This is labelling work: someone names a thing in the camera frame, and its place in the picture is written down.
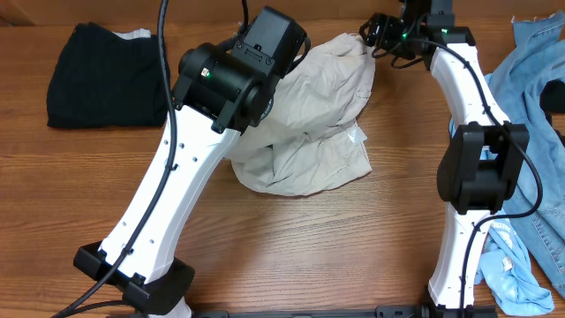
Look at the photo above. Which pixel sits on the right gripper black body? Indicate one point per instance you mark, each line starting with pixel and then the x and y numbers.
pixel 393 36

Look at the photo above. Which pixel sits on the beige shorts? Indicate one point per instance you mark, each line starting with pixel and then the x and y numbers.
pixel 310 141

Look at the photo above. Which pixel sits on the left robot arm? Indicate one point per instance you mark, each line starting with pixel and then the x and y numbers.
pixel 221 90

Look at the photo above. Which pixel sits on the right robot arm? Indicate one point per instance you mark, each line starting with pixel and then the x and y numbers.
pixel 481 166

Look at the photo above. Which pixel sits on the blue denim jeans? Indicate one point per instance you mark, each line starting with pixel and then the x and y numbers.
pixel 517 85

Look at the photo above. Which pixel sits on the dark garment at right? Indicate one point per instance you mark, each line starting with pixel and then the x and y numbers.
pixel 552 98

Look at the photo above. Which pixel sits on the white folded garment under black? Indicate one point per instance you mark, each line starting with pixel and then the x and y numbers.
pixel 140 33

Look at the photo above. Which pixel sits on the light blue printed t-shirt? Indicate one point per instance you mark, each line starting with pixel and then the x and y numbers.
pixel 505 264

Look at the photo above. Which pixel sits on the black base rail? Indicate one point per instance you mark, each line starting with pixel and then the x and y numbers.
pixel 335 312

